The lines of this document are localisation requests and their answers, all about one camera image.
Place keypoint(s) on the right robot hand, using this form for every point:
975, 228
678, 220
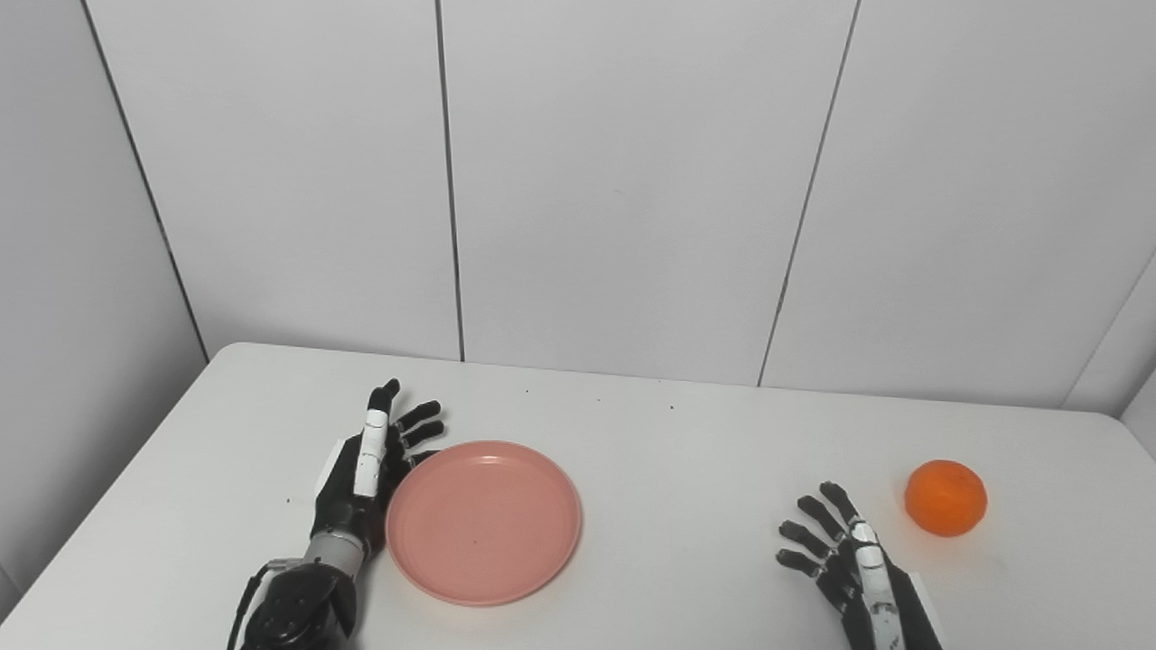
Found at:
858, 578

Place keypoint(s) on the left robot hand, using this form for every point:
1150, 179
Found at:
361, 487

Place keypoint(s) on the orange fruit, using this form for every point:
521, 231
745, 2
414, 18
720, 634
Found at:
946, 497

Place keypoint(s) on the pink round plate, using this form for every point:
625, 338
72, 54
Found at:
483, 522

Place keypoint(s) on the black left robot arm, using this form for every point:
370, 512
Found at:
298, 609

